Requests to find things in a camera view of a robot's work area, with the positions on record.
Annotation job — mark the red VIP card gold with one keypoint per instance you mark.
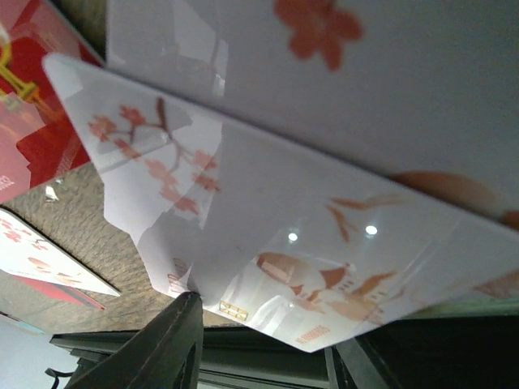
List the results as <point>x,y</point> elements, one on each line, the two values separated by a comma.
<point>38,142</point>

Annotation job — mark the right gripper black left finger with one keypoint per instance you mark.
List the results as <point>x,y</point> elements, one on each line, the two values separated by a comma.
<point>165,354</point>

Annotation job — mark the white floral card front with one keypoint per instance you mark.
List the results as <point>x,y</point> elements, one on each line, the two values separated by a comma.
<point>25,252</point>

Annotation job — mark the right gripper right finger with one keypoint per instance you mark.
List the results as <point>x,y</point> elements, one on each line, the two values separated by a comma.
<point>361,369</point>

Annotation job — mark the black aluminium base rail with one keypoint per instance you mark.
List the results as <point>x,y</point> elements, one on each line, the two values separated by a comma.
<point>221,357</point>

